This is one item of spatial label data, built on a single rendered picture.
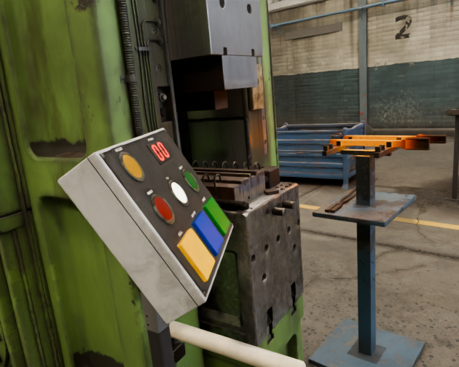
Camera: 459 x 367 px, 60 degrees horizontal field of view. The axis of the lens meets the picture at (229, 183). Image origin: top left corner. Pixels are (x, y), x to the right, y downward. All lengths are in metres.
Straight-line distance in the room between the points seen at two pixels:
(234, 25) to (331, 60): 8.26
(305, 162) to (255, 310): 3.91
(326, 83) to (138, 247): 9.02
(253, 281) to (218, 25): 0.75
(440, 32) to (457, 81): 0.95
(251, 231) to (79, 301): 0.64
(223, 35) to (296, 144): 3.98
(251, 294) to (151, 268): 0.68
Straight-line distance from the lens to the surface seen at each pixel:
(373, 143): 1.72
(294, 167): 5.16
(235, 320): 1.39
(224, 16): 1.22
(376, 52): 9.06
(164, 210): 0.66
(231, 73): 1.21
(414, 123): 8.86
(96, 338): 1.51
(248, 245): 1.20
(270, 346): 1.47
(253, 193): 1.32
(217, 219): 0.84
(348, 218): 1.63
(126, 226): 0.62
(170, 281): 0.63
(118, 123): 1.05
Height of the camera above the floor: 1.27
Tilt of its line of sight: 13 degrees down
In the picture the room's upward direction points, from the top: 5 degrees counter-clockwise
